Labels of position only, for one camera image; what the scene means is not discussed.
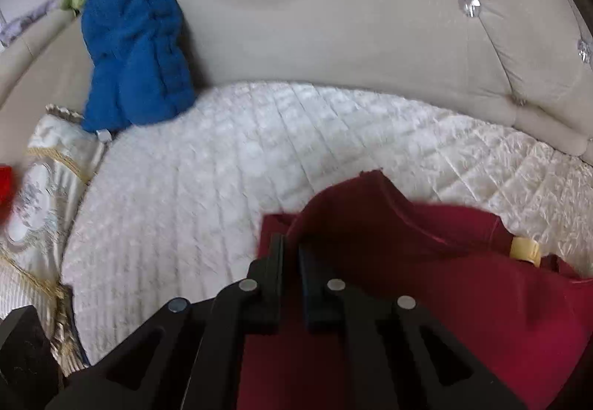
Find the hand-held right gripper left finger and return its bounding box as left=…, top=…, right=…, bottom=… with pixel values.
left=44, top=234, right=285, bottom=410

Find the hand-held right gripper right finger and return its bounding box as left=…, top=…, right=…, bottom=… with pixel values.
left=296, top=243, right=529, bottom=410

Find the dark red short-sleeved shirt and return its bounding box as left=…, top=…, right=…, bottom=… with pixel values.
left=236, top=169, right=593, bottom=410

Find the gold-trimmed embroidered pillow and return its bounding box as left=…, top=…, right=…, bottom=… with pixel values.
left=0, top=103, right=108, bottom=376

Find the dark cloth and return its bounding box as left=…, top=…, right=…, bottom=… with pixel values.
left=0, top=305, right=64, bottom=410

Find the blue quilted jacket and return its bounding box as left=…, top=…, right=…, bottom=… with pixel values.
left=80, top=0, right=198, bottom=133

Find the beige tufted headboard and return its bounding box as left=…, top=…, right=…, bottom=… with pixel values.
left=0, top=0, right=593, bottom=158

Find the bright red cloth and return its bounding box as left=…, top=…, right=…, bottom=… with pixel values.
left=0, top=163, right=20, bottom=223

